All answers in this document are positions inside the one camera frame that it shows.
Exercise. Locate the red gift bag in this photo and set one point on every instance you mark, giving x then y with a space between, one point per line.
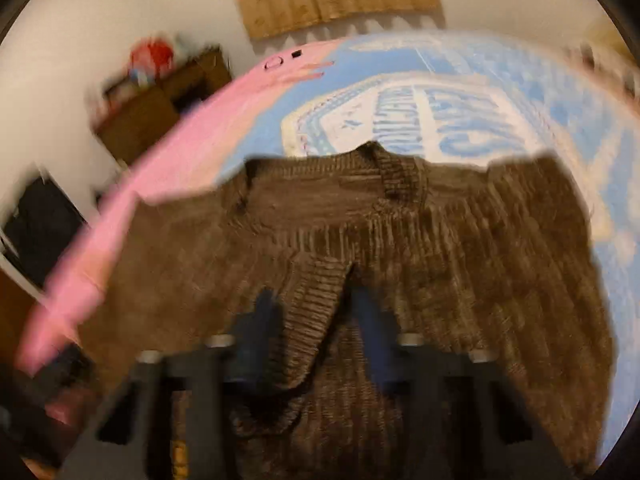
152 57

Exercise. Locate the pink and blue bedspread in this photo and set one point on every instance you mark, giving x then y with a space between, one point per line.
451 97

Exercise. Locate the brown knit sweater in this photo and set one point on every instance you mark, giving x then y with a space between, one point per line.
497 259

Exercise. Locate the dark wooden desk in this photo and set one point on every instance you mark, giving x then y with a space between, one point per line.
142 120

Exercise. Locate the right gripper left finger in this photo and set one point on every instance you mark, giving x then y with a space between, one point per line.
129 436

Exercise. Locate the black folding chair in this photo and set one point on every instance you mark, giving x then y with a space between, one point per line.
39 228

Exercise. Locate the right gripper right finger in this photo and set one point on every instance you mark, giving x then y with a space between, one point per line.
463 419

